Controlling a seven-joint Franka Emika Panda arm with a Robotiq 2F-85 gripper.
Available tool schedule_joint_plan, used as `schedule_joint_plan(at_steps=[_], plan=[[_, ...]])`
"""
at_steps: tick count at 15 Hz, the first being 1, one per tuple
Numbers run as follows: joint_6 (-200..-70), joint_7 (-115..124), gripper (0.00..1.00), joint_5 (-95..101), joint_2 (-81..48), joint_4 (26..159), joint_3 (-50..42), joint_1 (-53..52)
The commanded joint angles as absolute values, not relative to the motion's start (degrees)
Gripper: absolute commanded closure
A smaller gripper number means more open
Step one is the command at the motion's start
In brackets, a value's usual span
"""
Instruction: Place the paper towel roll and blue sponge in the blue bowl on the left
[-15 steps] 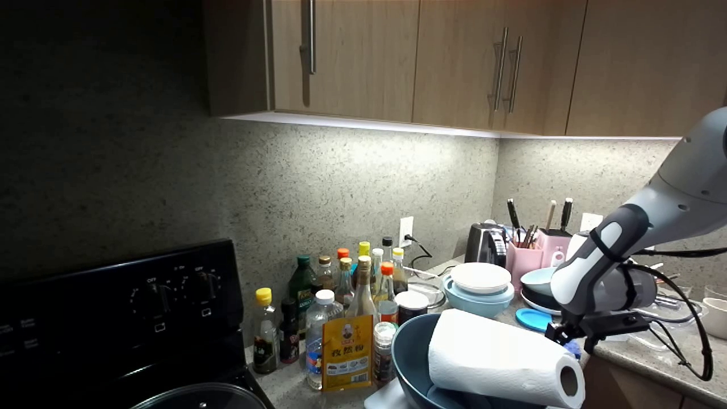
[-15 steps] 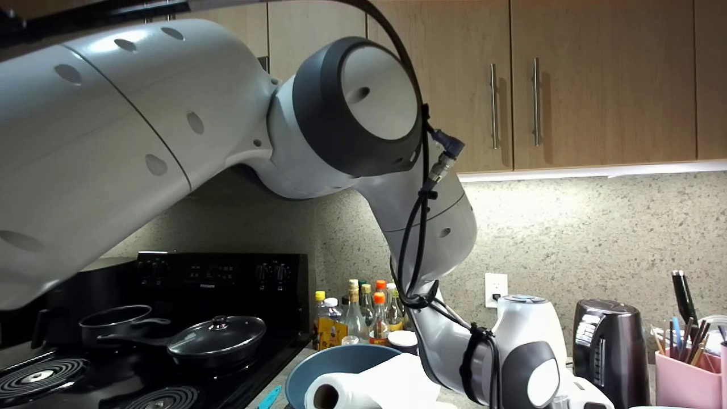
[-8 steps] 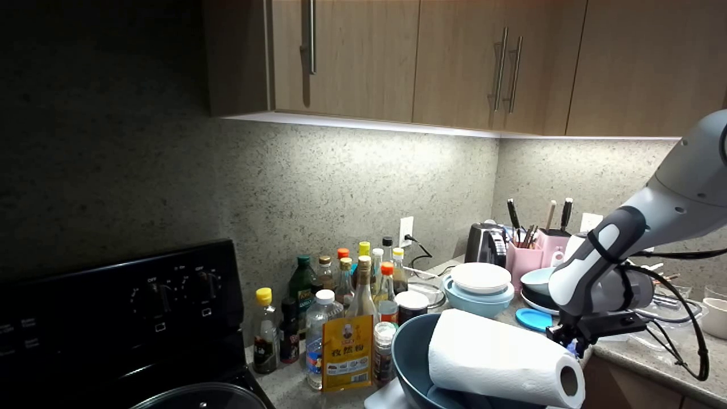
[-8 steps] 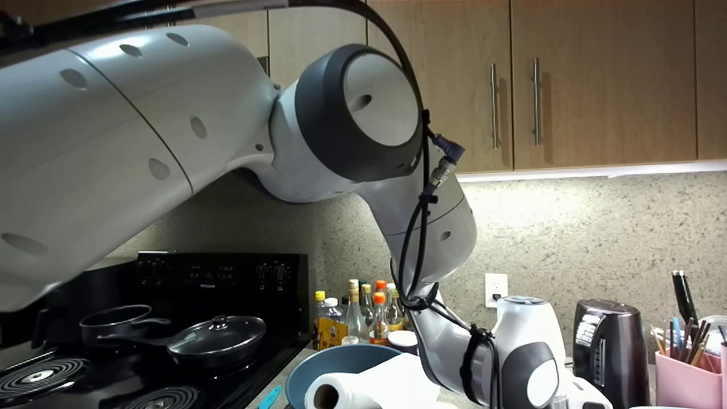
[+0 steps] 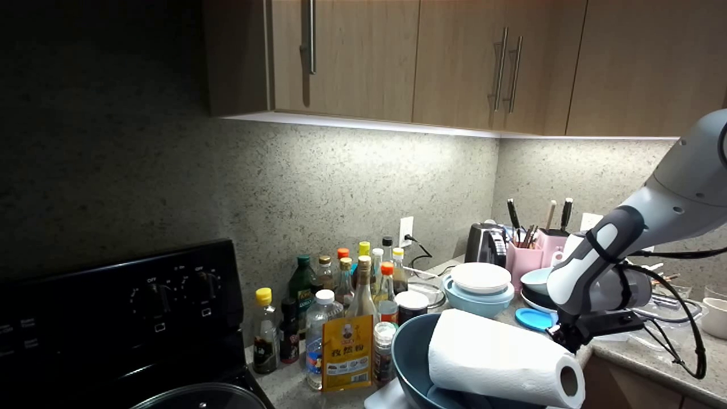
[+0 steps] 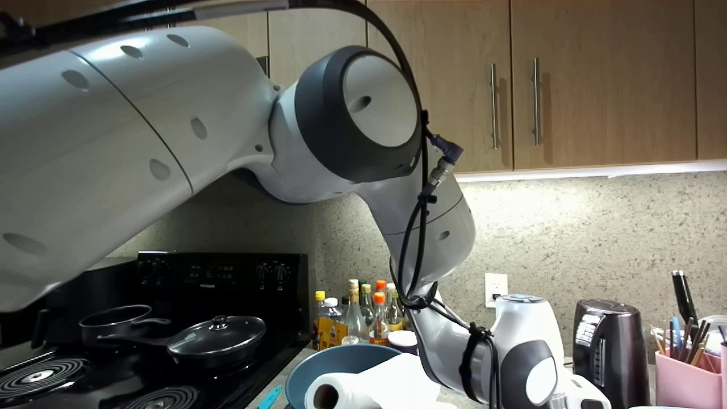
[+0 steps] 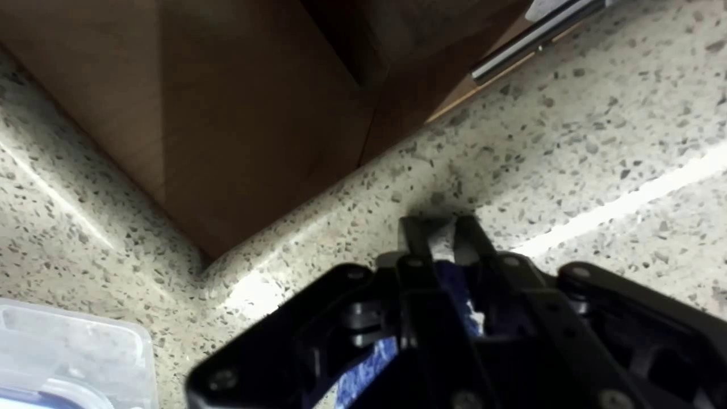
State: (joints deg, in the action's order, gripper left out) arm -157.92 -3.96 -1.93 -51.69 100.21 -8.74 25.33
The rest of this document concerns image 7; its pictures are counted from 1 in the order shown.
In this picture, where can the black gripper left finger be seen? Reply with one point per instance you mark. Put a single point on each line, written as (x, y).
(320, 355)

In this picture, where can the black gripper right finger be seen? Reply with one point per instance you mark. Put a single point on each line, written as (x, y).
(606, 342)

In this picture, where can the clear plastic container lid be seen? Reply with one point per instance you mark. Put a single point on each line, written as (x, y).
(69, 355)

